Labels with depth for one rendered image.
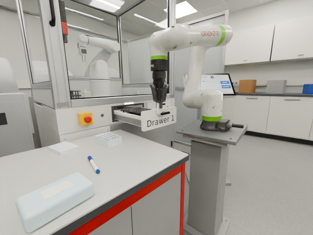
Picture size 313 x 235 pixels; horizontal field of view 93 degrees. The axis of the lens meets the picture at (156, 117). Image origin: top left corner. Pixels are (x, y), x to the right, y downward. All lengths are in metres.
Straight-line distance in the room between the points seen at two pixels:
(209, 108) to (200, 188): 0.55
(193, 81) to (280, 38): 3.14
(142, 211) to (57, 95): 0.71
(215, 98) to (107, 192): 0.76
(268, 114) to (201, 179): 2.77
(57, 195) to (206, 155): 0.82
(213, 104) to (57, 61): 0.90
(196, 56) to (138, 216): 0.97
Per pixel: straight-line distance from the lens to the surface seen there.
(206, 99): 0.98
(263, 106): 3.66
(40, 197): 0.49
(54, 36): 1.00
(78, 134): 1.02
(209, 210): 1.24
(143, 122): 0.81
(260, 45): 4.08
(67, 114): 0.98
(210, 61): 2.53
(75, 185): 0.48
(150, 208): 0.64
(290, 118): 3.69
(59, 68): 0.97
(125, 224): 0.59
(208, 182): 1.12
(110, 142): 0.80
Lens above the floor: 1.06
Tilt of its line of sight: 12 degrees down
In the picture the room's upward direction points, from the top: 1 degrees counter-clockwise
